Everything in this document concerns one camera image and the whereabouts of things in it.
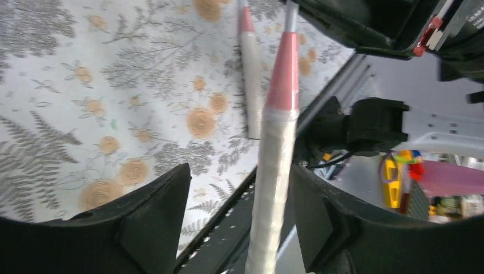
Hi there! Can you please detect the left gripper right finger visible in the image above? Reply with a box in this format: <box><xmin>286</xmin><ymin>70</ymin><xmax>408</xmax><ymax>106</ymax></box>
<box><xmin>291</xmin><ymin>165</ymin><xmax>483</xmax><ymax>273</ymax></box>

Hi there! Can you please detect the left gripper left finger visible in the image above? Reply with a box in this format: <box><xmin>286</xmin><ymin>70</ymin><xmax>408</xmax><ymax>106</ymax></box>
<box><xmin>1</xmin><ymin>163</ymin><xmax>191</xmax><ymax>273</ymax></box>

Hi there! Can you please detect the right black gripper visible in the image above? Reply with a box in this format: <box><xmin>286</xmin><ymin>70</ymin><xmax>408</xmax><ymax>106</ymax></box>
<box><xmin>298</xmin><ymin>0</ymin><xmax>483</xmax><ymax>83</ymax></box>

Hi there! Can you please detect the pink badminton racket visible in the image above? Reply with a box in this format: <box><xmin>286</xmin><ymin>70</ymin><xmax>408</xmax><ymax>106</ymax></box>
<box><xmin>238</xmin><ymin>1</ymin><xmax>264</xmax><ymax>139</ymax></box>
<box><xmin>245</xmin><ymin>1</ymin><xmax>299</xmax><ymax>274</ymax></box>

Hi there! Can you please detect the floral patterned table mat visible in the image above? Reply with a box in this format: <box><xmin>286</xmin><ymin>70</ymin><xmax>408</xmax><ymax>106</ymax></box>
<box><xmin>1</xmin><ymin>1</ymin><xmax>259</xmax><ymax>252</ymax></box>

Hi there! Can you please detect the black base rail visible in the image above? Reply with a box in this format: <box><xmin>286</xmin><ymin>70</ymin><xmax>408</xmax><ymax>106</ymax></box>
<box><xmin>174</xmin><ymin>172</ymin><xmax>300</xmax><ymax>274</ymax></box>

